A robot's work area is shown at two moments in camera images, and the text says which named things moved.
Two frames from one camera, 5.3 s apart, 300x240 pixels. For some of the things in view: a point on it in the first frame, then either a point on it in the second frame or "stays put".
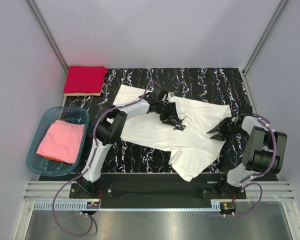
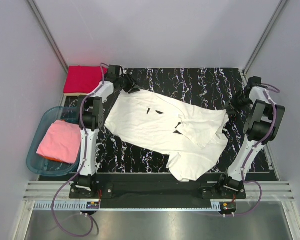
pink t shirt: x=62 y=141 stays put
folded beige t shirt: x=76 y=94 stays put
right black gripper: x=221 y=136 → x=235 y=108
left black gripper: x=171 y=114 → x=128 y=89
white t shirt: x=191 y=150 stays put
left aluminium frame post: x=48 y=34 stays put
